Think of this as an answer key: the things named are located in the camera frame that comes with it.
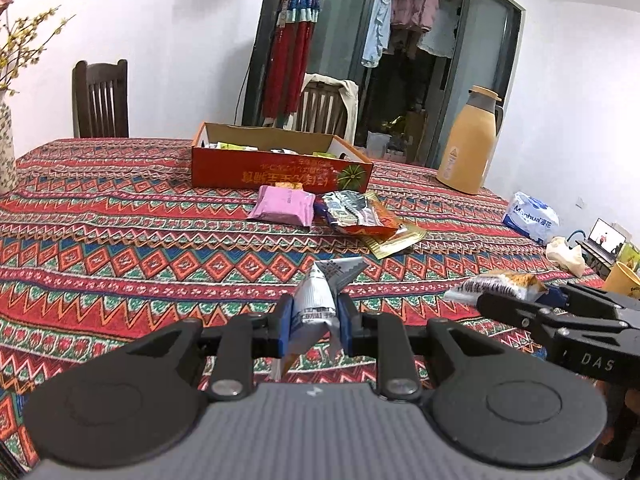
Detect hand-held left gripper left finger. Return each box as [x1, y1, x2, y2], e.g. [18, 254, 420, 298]
[132, 294, 297, 402]

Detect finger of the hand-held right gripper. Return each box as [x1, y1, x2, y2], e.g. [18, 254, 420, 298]
[547, 283, 640, 326]
[477, 292, 621, 338]

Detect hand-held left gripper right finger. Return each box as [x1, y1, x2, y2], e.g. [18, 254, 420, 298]
[336, 294, 506, 402]

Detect white printed snack packet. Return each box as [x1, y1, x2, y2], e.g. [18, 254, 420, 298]
[270, 256, 370, 381]
[444, 269, 548, 306]

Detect red cardboard box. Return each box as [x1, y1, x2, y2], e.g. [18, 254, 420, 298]
[191, 121, 375, 195]

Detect crumpled cream cloth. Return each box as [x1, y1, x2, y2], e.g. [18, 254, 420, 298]
[545, 236, 586, 278]

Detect yellow cup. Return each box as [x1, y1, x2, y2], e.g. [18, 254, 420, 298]
[600, 260, 640, 301]

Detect open laptop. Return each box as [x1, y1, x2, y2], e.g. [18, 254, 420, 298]
[575, 217, 628, 266]

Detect white tissue pack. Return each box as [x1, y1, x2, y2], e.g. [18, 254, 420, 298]
[501, 191, 560, 246]

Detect gold striped packet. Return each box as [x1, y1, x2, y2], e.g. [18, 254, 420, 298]
[361, 222, 428, 260]

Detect orange packet with clear window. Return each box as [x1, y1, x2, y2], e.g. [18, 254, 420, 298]
[320, 190, 407, 239]

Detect pink snack packet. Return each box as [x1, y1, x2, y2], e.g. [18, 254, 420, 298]
[247, 185, 317, 227]

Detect beige thermos jug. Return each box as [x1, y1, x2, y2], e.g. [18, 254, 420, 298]
[436, 86, 502, 196]

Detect red patterned tablecloth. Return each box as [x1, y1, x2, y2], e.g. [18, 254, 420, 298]
[0, 137, 613, 466]

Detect white pot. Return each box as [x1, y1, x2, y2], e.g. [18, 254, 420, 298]
[367, 131, 390, 158]

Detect chair with draped cloth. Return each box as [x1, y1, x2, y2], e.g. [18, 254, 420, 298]
[300, 72, 360, 146]

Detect brown slatted wooden chair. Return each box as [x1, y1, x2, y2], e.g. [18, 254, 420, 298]
[295, 80, 351, 136]

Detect red hanging decoration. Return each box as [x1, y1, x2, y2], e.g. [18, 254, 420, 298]
[260, 0, 321, 121]

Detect dark framed glass sliding door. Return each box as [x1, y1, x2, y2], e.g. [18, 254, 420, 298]
[241, 0, 528, 171]

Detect white lace garment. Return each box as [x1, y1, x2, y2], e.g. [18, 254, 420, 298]
[417, 0, 463, 58]

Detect light blue hanging shirt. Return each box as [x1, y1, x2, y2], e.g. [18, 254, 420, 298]
[361, 0, 396, 68]

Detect dark wooden chair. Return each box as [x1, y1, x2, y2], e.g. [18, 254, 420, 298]
[71, 59, 130, 139]

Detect pink hanging garment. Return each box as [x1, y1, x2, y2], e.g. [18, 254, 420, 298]
[390, 0, 441, 33]

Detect small speckled vase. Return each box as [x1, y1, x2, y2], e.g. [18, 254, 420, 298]
[0, 100, 18, 195]

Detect yellow flower sprigs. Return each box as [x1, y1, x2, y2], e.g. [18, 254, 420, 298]
[0, 0, 76, 98]

